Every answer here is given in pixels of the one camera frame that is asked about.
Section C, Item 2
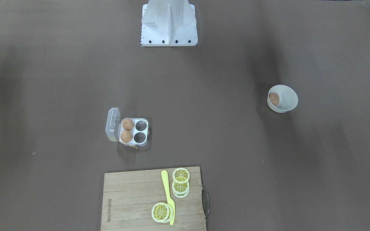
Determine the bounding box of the white bowl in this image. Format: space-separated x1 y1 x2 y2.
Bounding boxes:
267 84 298 113

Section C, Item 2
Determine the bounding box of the white camera stand base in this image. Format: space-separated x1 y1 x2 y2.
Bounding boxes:
140 0 198 47

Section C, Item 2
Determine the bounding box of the brown egg in box rear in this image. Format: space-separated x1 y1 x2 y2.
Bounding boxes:
122 118 135 131

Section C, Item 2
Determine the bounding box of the brown egg in box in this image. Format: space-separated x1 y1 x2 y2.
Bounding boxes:
122 118 135 131
119 130 133 143

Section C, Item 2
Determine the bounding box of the yellow plastic knife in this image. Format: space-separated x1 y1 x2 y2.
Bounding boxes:
161 170 176 226

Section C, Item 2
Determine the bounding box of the lemon slice middle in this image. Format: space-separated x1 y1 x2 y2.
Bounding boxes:
172 181 190 198

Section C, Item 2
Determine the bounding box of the brown egg from bowl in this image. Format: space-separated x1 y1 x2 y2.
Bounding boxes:
269 92 279 106

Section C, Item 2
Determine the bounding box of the clear plastic egg box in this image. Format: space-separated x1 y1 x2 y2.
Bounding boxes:
105 107 150 148

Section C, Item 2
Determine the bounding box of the lemon slice top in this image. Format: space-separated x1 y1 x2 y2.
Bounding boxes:
172 167 190 184

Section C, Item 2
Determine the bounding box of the lemon slice by knife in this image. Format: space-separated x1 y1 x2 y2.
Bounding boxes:
151 202 174 223

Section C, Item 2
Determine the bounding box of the wooden cutting board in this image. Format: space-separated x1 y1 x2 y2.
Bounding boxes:
101 166 207 231

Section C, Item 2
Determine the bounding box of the brown egg in box front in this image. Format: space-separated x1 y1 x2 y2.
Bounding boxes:
119 130 133 143

